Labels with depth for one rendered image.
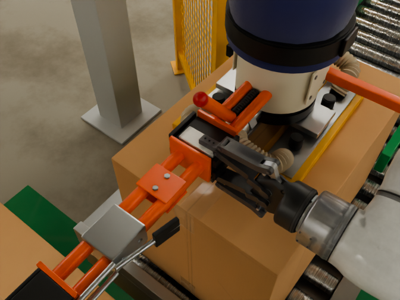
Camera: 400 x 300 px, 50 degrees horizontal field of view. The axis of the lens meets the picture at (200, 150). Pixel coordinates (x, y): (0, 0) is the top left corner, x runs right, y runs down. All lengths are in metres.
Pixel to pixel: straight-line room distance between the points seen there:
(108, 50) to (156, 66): 0.72
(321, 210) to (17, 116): 2.05
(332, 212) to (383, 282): 0.11
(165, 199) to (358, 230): 0.27
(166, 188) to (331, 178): 0.36
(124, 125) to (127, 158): 1.37
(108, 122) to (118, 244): 1.70
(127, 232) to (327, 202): 0.29
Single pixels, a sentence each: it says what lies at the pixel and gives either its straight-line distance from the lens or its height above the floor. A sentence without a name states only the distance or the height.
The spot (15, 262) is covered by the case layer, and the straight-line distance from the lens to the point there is 1.33.
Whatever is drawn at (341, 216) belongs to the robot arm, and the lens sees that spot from 0.63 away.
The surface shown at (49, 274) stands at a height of 1.13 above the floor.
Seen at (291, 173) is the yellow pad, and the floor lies 1.00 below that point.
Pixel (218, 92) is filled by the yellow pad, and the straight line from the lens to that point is 0.94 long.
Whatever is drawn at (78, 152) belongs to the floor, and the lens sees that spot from 2.22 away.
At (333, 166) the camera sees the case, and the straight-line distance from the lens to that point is 0.91.
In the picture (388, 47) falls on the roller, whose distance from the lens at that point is 2.01.
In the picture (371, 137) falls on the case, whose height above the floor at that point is 0.97.
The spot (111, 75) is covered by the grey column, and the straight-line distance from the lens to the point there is 2.01.
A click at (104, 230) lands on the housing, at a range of 0.64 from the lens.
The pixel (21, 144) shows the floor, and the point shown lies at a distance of 2.35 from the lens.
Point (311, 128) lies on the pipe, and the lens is 0.90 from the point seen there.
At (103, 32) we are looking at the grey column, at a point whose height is 0.59.
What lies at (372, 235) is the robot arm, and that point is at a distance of 0.62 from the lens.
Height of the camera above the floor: 1.67
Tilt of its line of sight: 51 degrees down
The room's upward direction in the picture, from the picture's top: straight up
